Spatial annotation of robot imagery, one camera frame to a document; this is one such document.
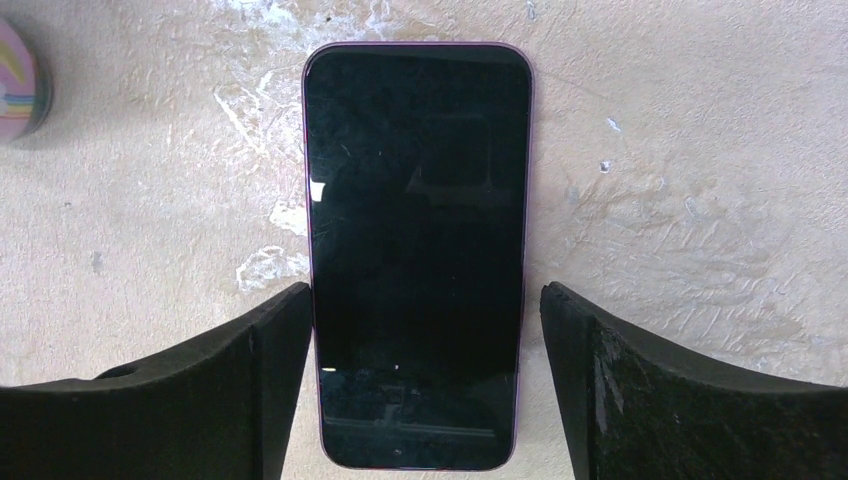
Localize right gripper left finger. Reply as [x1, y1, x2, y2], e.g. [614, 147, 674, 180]
[1, 283, 312, 479]

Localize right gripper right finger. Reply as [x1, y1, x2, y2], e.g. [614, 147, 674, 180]
[540, 282, 847, 479]

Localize purple edged smartphone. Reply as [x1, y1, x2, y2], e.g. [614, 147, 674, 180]
[302, 42, 534, 471]

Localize pink capped small bottle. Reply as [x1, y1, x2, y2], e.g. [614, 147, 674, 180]
[1, 16, 53, 144]

